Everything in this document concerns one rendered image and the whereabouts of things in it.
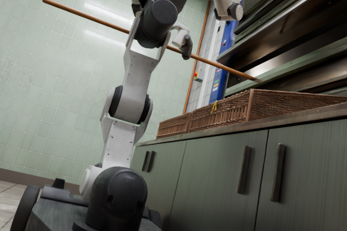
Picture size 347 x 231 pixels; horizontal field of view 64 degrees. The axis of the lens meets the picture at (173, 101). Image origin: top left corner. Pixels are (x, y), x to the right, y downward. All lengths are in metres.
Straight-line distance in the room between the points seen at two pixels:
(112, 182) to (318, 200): 0.49
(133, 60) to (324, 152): 0.86
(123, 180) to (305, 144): 0.47
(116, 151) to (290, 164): 0.65
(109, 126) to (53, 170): 1.82
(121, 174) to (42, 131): 2.20
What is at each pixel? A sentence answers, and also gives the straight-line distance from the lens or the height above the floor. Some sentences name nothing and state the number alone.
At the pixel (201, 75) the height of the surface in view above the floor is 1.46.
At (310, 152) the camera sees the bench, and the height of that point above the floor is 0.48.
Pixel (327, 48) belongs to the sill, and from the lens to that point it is 1.64.
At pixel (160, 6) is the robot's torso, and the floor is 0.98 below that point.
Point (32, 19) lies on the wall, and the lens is 3.27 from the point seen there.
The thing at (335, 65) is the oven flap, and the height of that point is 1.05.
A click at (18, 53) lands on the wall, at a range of 3.15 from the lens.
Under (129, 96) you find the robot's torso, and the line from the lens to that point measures 1.17.
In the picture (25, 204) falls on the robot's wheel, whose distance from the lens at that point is 1.26.
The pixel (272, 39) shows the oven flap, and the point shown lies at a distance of 2.00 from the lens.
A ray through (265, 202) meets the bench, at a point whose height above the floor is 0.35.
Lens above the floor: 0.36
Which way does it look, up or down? 15 degrees up
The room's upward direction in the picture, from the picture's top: 14 degrees clockwise
